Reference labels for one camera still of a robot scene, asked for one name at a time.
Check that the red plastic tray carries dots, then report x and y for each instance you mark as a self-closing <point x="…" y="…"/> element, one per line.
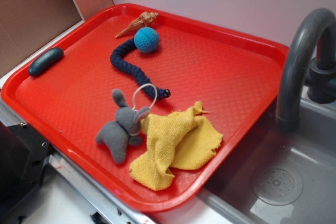
<point x="236" y="77"/>

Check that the yellow cloth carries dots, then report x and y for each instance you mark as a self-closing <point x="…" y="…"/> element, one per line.
<point x="184" y="140"/>

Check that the gray plush bunny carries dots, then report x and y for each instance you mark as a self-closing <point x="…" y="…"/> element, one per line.
<point x="124" y="130"/>

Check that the tan spiral seashell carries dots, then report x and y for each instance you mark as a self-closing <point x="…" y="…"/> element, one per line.
<point x="144" y="20"/>

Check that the dark green toy pickle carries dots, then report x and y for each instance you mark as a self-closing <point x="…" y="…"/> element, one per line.
<point x="44" y="61"/>

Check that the gray plastic sink basin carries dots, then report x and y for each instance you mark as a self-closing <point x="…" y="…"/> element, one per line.
<point x="277" y="177"/>

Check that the gray toy faucet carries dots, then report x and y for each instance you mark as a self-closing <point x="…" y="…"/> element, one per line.
<point x="310" y="62"/>

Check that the brown cardboard panel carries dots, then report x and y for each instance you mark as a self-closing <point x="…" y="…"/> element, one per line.
<point x="28" y="25"/>

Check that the blue ball rope toy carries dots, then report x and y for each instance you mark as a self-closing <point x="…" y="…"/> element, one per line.
<point x="146" y="40"/>

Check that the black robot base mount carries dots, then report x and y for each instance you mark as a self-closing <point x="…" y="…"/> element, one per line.
<point x="24" y="157"/>

